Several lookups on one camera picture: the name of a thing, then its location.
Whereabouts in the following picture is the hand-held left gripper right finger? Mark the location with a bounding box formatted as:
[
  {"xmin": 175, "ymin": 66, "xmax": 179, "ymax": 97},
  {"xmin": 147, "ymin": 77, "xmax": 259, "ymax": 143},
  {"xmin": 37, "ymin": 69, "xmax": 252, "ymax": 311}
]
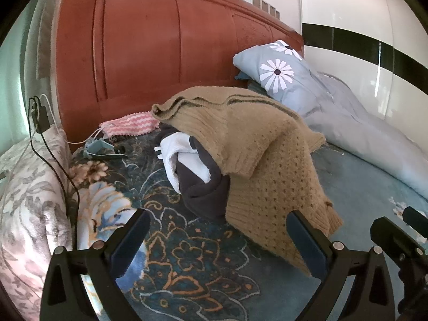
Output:
[{"xmin": 286, "ymin": 209, "xmax": 392, "ymax": 321}]

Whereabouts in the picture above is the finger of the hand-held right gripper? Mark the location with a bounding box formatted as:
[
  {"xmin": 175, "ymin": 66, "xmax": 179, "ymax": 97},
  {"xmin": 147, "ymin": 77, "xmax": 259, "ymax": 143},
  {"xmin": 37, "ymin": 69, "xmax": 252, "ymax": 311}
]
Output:
[
  {"xmin": 369, "ymin": 216, "xmax": 426, "ymax": 276},
  {"xmin": 402, "ymin": 206, "xmax": 428, "ymax": 230}
]

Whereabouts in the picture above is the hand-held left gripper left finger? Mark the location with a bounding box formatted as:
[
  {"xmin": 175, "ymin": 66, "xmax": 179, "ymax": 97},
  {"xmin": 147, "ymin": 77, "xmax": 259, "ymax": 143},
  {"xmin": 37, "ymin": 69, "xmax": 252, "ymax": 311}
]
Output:
[{"xmin": 40, "ymin": 208, "xmax": 152, "ymax": 321}]

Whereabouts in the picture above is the tan knit sweater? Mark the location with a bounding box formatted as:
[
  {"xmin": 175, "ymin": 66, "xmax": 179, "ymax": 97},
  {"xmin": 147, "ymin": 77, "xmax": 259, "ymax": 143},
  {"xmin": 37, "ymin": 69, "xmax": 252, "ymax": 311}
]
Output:
[{"xmin": 151, "ymin": 86, "xmax": 344, "ymax": 276}]

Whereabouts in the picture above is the teal floral printed bedspread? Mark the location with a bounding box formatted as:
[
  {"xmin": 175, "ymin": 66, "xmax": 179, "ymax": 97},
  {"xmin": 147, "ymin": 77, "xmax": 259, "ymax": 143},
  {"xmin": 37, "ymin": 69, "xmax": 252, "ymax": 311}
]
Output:
[{"xmin": 67, "ymin": 127, "xmax": 428, "ymax": 321}]

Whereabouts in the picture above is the dark grey garment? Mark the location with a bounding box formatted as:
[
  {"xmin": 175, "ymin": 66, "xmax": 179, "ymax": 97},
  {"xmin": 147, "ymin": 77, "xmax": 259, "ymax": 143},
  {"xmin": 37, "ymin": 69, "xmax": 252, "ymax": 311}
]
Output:
[{"xmin": 158, "ymin": 122, "xmax": 231, "ymax": 220}]

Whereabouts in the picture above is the white garment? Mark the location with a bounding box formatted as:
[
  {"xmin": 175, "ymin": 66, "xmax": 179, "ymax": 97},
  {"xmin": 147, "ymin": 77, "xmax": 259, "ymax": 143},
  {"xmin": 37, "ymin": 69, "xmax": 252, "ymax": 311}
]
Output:
[{"xmin": 154, "ymin": 132, "xmax": 212, "ymax": 194}]

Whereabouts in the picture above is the grey duvet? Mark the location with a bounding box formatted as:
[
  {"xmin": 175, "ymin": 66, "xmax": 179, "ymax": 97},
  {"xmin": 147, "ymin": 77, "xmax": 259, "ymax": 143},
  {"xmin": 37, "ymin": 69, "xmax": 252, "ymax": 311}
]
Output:
[{"xmin": 303, "ymin": 72, "xmax": 428, "ymax": 194}]

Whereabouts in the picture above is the teal plastic device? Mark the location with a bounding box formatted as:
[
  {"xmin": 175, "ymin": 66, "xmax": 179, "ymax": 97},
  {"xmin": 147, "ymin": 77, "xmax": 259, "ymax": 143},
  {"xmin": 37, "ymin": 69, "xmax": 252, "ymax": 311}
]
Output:
[{"xmin": 83, "ymin": 139, "xmax": 128, "ymax": 159}]

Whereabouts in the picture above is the floral grey pillow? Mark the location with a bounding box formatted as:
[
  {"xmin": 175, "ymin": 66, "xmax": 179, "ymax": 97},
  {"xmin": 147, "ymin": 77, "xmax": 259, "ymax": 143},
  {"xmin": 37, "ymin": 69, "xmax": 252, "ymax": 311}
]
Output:
[{"xmin": 0, "ymin": 124, "xmax": 79, "ymax": 315}]

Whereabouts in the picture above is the pink white striped cloth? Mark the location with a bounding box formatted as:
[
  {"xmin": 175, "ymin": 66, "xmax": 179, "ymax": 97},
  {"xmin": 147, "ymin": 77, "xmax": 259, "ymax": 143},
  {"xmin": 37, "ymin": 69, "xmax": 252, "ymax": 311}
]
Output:
[{"xmin": 100, "ymin": 113, "xmax": 162, "ymax": 138}]

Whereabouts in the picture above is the blue floral pillow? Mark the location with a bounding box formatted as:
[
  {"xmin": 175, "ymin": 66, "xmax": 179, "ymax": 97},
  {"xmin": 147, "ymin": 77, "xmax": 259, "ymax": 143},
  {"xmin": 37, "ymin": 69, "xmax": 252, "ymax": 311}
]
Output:
[{"xmin": 233, "ymin": 40, "xmax": 330, "ymax": 116}]

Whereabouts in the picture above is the red wooden headboard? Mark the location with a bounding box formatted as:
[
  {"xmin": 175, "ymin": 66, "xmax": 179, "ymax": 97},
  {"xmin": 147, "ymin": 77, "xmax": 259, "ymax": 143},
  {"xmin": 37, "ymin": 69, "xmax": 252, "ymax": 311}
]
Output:
[{"xmin": 58, "ymin": 0, "xmax": 305, "ymax": 144}]

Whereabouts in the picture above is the grey curtain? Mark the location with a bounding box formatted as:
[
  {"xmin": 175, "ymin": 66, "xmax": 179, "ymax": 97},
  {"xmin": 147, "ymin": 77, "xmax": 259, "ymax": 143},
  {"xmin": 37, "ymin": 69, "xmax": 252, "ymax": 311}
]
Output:
[{"xmin": 25, "ymin": 0, "xmax": 67, "ymax": 81}]

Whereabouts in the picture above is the white cable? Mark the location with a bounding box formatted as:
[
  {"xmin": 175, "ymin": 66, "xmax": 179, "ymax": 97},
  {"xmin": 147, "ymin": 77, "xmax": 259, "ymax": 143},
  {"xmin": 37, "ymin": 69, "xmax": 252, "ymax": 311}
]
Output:
[{"xmin": 10, "ymin": 94, "xmax": 108, "ymax": 174}]

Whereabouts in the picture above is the black charger with cable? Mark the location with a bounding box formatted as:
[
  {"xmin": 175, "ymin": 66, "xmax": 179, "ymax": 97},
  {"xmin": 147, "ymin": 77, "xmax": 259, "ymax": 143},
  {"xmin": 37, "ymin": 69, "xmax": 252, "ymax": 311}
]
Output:
[{"xmin": 28, "ymin": 95, "xmax": 80, "ymax": 251}]

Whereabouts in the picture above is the wall switch panel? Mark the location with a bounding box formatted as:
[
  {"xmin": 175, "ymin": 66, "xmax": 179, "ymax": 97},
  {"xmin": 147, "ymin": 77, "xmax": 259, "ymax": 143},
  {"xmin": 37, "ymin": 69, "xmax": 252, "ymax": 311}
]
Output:
[{"xmin": 251, "ymin": 0, "xmax": 281, "ymax": 20}]

